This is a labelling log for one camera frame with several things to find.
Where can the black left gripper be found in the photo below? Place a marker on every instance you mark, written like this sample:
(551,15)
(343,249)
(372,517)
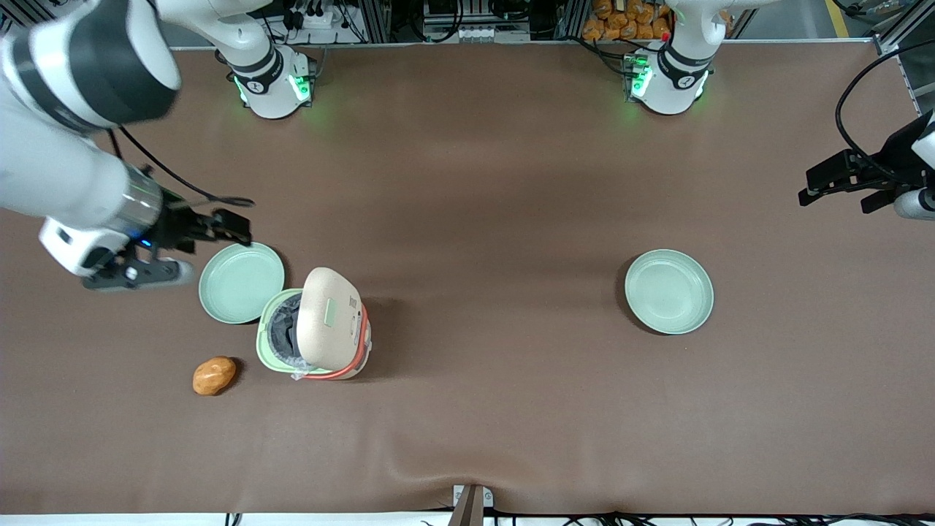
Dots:
(895,155)

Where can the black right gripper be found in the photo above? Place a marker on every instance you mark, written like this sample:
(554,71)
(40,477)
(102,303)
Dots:
(175,223)

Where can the cream rice cooker orange trim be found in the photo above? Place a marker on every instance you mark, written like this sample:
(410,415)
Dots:
(329,321)

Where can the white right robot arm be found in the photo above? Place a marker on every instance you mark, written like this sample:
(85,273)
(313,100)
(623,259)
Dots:
(73,175)

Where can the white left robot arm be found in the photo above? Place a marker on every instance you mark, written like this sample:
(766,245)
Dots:
(668,88)

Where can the pale green round plate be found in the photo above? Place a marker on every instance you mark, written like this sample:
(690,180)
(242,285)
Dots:
(237,281)
(668,292)

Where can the orange-brown bread roll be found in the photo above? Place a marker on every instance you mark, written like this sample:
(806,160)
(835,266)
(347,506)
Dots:
(214,375)

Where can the white power strip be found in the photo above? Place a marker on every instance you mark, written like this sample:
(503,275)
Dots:
(321,16)

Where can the brown table mat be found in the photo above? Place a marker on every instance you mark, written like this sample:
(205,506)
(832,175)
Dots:
(467,183)

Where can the orange bread rolls pile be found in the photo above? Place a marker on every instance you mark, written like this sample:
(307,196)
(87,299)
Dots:
(621,22)

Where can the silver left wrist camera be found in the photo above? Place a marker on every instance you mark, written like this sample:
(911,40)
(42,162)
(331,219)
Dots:
(917,204)

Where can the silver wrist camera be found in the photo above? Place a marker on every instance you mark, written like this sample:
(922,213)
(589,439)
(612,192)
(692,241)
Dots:
(917,204)
(146,274)

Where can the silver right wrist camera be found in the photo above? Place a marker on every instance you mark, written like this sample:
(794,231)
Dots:
(146,274)

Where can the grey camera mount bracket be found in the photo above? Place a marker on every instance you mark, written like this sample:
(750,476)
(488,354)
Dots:
(469,505)

